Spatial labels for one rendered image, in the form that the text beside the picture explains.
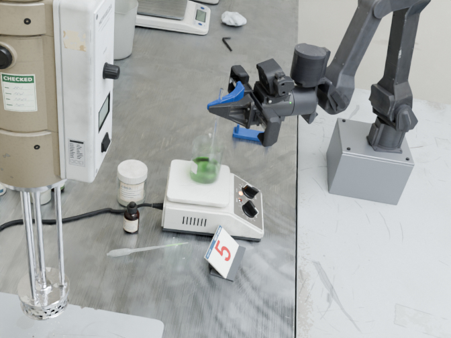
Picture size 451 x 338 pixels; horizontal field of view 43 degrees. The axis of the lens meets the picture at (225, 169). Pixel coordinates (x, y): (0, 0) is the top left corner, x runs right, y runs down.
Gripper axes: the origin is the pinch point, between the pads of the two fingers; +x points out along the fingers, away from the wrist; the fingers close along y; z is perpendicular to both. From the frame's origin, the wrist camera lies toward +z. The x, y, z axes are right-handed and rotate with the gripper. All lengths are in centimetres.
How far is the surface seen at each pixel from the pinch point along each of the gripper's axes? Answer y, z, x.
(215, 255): 14.7, -22.5, 4.4
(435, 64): -91, -53, -138
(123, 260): 9.6, -25.4, 20.0
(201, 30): -76, -24, -24
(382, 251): 19.0, -25.8, -30.7
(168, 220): 4.5, -22.0, 10.5
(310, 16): -117, -41, -87
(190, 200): 5.3, -16.8, 6.6
